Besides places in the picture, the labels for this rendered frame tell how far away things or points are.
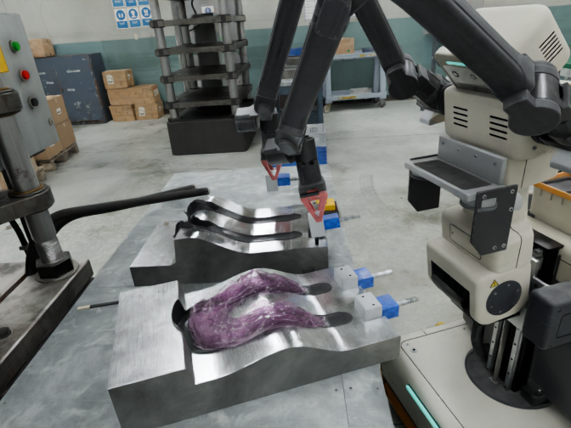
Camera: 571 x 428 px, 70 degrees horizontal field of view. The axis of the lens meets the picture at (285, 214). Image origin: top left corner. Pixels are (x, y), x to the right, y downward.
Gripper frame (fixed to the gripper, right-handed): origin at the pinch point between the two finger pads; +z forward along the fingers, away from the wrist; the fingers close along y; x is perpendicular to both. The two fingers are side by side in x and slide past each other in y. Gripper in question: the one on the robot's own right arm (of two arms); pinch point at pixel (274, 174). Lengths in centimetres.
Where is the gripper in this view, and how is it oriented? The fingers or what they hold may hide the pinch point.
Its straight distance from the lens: 130.3
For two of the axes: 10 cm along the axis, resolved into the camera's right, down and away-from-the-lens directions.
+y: -0.1, 4.3, -9.0
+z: 0.8, 9.0, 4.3
